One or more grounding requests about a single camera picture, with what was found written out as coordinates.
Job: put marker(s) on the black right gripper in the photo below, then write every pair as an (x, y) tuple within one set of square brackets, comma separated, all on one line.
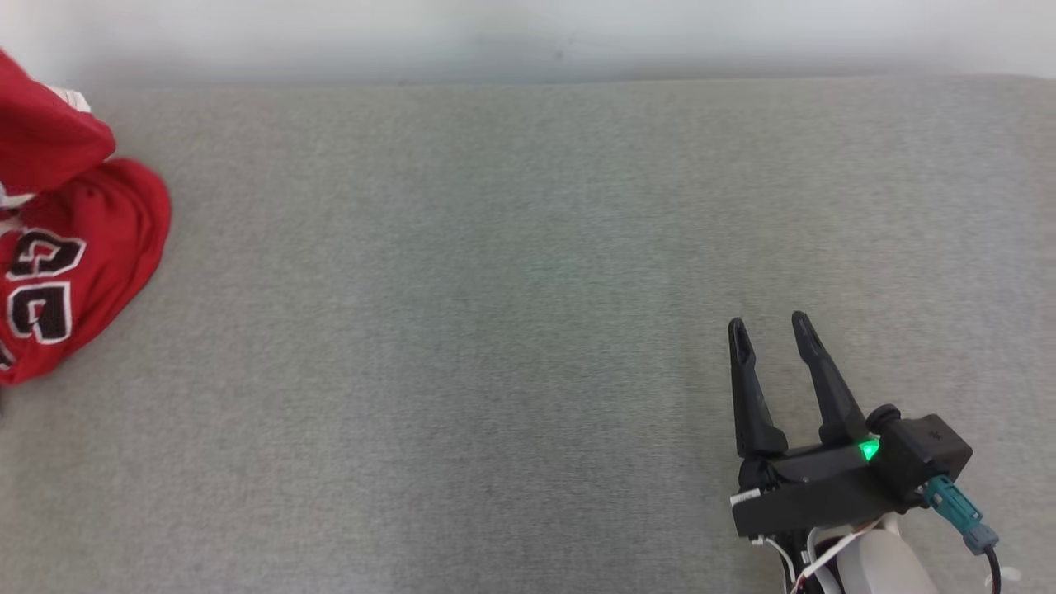
[(808, 495)]

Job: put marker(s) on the red Bulls basketball jersey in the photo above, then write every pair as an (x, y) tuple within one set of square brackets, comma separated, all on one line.
[(91, 239)]

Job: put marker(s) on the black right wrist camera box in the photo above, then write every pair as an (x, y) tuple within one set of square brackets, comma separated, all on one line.
[(924, 450)]

